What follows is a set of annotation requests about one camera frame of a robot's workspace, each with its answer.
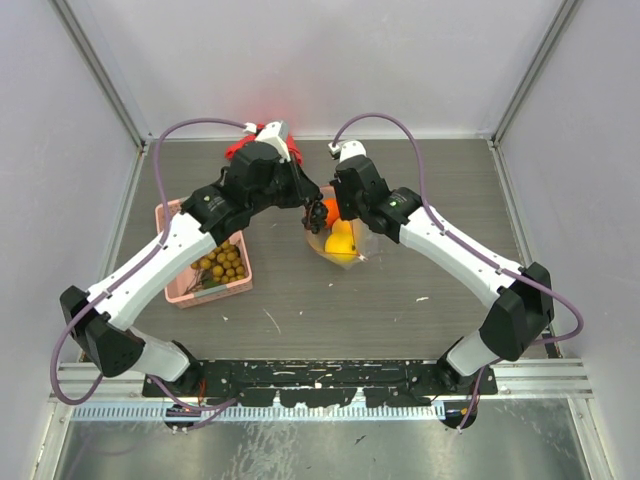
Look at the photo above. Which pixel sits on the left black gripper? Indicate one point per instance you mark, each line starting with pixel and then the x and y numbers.
pixel 302 187

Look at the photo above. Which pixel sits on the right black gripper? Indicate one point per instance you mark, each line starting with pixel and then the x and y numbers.
pixel 343 211

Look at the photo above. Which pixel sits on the orange persimmon with leaf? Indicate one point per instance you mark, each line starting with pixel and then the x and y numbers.
pixel 333 213

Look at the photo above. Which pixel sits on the dark purple grape bunch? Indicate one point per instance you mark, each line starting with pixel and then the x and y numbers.
pixel 315 216

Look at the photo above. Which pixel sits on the clear zip top bag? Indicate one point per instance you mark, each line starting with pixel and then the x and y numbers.
pixel 367 243

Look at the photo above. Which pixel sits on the yellow pear fruit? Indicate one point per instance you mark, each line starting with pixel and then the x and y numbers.
pixel 341 248

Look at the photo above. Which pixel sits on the pink perforated plastic basket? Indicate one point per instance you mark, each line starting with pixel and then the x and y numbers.
pixel 181 294

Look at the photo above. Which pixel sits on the orange fruit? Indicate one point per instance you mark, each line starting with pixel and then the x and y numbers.
pixel 342 227

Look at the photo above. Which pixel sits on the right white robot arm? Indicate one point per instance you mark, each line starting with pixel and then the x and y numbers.
pixel 519 304

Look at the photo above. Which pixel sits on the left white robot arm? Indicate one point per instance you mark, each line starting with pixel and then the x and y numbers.
pixel 101 318

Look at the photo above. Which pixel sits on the crumpled red cloth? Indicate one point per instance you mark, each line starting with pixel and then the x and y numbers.
pixel 235 147

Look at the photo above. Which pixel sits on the bunch of brown longans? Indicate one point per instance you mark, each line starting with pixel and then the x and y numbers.
pixel 221 266

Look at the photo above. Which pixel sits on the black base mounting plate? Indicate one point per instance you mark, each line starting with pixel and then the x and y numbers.
pixel 264 383

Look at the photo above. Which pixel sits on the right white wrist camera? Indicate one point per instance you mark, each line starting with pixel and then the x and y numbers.
pixel 344 150

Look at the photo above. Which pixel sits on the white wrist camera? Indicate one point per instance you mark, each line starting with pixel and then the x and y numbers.
pixel 344 150
pixel 275 134

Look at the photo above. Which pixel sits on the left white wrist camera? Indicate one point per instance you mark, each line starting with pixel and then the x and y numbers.
pixel 275 134

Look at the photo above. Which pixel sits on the grey slotted cable duct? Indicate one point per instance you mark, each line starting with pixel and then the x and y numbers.
pixel 162 411

